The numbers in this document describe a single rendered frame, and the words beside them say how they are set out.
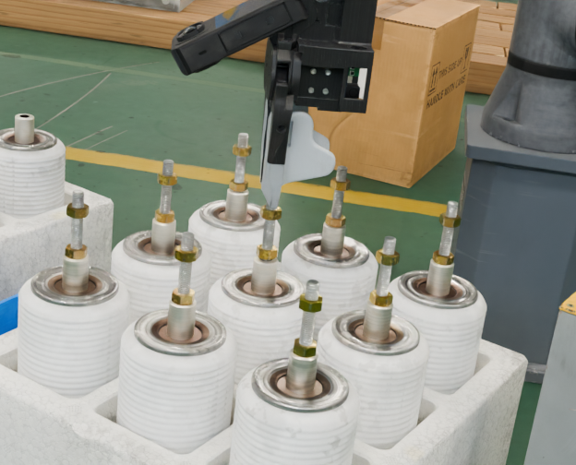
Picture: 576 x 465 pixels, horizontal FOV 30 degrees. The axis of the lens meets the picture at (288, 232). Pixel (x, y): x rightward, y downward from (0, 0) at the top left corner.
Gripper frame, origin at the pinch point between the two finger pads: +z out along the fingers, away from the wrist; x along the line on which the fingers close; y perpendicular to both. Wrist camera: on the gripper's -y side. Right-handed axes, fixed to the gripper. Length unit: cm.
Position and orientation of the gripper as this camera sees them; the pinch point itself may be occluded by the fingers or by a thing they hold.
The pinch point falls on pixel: (265, 190)
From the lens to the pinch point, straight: 95.1
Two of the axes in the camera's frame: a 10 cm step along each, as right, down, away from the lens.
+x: -0.8, -4.0, 9.1
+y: 9.9, 0.7, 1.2
